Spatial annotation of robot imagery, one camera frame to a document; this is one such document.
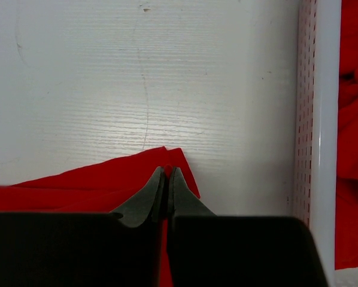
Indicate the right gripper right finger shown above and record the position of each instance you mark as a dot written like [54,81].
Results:
[205,249]

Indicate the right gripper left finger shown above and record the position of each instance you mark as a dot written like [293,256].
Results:
[118,248]

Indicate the red t shirt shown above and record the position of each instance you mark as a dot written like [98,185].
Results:
[96,188]

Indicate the red t shirts pile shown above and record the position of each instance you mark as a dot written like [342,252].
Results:
[346,226]

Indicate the white plastic basket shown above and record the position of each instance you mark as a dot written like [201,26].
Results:
[313,199]

